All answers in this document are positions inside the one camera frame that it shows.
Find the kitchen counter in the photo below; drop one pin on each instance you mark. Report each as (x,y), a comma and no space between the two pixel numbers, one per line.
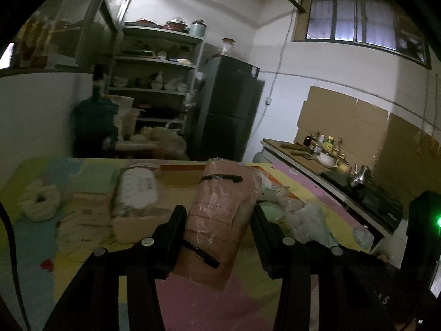
(310,169)

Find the metal teapot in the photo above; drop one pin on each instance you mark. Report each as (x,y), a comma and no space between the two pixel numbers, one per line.
(360,176)

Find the flat white bread pieces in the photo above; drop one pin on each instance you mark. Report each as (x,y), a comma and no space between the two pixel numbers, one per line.
(82,229)

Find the thin beige box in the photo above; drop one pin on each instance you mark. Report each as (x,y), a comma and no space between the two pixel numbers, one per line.
(91,201)

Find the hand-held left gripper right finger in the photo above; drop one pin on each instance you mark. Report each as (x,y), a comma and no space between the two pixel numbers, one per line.
(263,244)

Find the glass jar with red lid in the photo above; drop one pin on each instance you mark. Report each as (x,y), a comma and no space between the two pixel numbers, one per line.
(228,46)

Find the interior glass window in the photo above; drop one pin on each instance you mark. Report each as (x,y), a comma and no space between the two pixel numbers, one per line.
(69,31)

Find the pale blue enamel pot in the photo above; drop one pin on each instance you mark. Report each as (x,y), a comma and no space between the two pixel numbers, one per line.
(197,28)

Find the red pot with lid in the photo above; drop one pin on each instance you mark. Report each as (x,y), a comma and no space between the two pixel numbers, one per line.
(175,24)

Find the white bowl stack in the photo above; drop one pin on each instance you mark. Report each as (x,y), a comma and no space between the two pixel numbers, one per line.
(175,85)

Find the wooden stool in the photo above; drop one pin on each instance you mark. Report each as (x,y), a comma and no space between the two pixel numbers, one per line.
(136,146)

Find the white packet in plastic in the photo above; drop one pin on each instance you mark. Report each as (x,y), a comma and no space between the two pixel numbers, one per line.
(137,189)

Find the yellow label condiment bottle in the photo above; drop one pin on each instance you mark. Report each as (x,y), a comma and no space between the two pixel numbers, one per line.
(330,143)

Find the barred outside window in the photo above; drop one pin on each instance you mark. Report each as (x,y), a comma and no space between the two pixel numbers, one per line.
(348,17)

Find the black fridge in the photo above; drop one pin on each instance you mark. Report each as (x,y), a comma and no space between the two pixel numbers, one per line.
(229,110)

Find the wooden cutting board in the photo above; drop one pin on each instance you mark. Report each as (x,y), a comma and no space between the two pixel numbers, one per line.
(293,146)

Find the clear plastic bags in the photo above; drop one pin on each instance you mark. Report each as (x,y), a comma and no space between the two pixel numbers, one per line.
(305,222)

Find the pink bread loaf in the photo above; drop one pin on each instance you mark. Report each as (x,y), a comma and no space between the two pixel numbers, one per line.
(220,210)

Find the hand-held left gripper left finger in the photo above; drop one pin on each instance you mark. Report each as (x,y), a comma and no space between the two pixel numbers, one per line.
(177,241)

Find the blue water jug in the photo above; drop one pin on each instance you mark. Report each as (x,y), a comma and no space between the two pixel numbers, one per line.
(94,120)

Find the white ceramic pitcher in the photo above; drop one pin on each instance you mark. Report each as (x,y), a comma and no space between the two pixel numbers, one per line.
(159,80)

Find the beige flat box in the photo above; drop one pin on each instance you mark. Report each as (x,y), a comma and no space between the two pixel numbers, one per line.
(137,226)

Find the black stove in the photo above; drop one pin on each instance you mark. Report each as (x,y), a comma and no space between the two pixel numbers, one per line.
(368,198)

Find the metal shelf rack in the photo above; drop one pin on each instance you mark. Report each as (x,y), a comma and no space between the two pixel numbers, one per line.
(155,76)

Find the dark sauce bottle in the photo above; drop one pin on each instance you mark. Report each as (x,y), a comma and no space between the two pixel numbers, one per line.
(307,140)

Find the cardboard wall sheet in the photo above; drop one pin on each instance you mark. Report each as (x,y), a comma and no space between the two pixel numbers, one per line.
(344,120)

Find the pale green soft item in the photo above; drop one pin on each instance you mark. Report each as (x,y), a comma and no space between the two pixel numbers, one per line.
(272,211)

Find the pile of plastic bags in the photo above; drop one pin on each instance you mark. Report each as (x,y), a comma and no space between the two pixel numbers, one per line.
(163,141)

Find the white sack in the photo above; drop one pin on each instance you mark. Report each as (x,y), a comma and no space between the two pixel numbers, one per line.
(125,115)

